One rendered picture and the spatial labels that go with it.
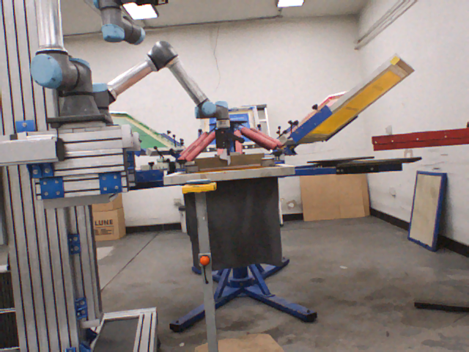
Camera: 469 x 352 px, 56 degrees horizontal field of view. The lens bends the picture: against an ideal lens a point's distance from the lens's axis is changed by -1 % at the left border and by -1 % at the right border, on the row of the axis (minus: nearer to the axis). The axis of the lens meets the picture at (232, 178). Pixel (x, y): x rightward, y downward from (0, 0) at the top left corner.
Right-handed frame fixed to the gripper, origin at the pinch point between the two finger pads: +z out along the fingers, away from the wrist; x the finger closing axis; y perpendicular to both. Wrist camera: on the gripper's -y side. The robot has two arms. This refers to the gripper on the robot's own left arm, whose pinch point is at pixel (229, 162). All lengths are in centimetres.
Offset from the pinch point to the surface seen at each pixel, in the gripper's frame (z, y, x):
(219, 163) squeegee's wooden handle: 0.2, 5.9, 1.1
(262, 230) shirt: 32, -14, 49
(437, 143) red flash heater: -2, -116, 8
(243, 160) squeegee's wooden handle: -0.3, -8.0, 1.1
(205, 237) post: 28, 11, 79
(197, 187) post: 7, 12, 84
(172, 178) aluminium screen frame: 4, 25, 60
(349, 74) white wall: -111, -182, -413
